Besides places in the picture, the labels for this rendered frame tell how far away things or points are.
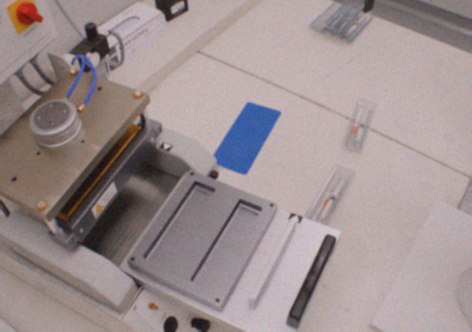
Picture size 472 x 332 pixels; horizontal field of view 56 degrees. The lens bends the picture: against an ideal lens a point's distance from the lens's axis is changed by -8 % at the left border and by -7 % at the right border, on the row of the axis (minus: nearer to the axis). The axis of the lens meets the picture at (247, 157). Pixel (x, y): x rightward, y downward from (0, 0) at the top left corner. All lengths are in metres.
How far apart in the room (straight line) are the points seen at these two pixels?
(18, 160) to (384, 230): 0.75
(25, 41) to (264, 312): 0.59
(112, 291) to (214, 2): 1.10
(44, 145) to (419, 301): 0.75
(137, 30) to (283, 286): 0.90
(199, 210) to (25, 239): 0.29
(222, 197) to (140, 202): 0.17
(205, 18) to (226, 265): 0.96
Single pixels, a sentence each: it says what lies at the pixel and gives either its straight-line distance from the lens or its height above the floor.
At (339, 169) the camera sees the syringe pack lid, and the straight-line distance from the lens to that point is 1.12.
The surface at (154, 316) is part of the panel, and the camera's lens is 0.84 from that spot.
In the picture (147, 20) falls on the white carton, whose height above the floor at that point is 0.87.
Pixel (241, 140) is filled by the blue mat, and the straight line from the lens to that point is 1.20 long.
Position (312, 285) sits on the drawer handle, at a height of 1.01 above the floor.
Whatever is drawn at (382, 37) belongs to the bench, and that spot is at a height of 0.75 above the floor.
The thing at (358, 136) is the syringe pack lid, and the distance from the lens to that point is 1.20.
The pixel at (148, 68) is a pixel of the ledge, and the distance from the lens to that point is 1.36.
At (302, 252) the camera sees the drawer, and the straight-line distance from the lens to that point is 0.77.
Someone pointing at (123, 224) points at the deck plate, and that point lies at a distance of 0.87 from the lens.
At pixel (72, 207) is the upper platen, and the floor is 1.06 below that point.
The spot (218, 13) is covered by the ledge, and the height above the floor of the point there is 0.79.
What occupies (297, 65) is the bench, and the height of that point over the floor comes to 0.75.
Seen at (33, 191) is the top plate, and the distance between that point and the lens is 0.73.
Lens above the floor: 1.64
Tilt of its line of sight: 50 degrees down
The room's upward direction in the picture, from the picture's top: 1 degrees counter-clockwise
